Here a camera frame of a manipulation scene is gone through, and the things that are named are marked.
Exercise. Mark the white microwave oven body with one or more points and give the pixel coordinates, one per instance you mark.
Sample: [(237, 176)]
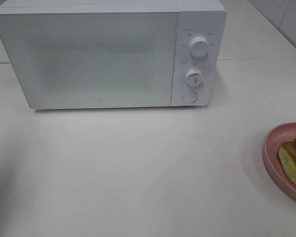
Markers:
[(195, 18)]

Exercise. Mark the round white door button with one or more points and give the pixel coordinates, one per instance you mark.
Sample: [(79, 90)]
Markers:
[(190, 97)]

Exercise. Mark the upper white power knob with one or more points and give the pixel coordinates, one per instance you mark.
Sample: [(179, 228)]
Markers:
[(199, 46)]

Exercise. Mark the white timer knob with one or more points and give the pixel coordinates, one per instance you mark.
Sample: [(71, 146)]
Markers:
[(193, 77)]

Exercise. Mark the pink round plate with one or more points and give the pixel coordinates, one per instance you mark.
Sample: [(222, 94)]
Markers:
[(272, 143)]

